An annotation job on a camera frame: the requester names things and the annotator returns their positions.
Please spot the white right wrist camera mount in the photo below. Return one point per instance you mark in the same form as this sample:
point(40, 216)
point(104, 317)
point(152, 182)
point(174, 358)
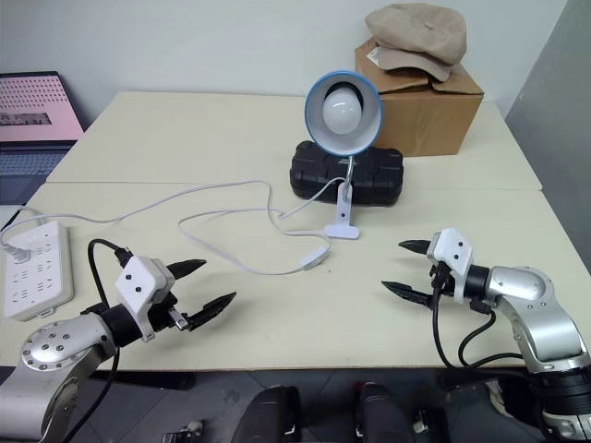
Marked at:
point(454, 251)

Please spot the open laptop with pink screen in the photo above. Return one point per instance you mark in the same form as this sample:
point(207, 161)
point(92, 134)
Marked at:
point(32, 106)

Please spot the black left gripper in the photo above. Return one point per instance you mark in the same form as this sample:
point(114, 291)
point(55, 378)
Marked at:
point(161, 316)

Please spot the white power strip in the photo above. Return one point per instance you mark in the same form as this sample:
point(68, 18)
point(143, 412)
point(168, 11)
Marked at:
point(44, 279)

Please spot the white power plug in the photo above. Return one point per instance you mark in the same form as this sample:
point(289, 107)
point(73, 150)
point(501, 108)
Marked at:
point(17, 253)

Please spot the black rounded shape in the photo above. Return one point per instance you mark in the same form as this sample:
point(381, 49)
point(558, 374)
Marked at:
point(383, 415)
point(270, 415)

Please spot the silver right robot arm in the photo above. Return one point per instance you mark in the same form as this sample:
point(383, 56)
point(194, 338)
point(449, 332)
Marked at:
point(545, 318)

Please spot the blue clip desk lamp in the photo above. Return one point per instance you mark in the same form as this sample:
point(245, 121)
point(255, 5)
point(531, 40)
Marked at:
point(356, 135)

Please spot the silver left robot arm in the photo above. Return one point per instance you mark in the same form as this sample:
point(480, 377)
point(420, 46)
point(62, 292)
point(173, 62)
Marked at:
point(60, 343)

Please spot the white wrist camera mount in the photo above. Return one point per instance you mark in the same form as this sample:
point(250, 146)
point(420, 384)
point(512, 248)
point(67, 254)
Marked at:
point(454, 251)
point(136, 281)

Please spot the black plastic case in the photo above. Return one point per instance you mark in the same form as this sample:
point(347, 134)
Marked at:
point(314, 171)

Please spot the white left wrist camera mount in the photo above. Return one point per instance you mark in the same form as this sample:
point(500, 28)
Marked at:
point(136, 281)

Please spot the white light bulb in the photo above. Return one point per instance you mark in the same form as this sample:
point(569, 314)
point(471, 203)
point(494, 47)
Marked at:
point(341, 111)

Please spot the beige flat cap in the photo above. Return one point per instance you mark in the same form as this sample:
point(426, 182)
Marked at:
point(415, 27)

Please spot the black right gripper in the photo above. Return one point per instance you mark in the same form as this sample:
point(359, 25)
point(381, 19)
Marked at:
point(439, 278)

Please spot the brown cardboard box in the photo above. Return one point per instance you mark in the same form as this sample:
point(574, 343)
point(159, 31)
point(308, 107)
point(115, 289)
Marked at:
point(425, 120)

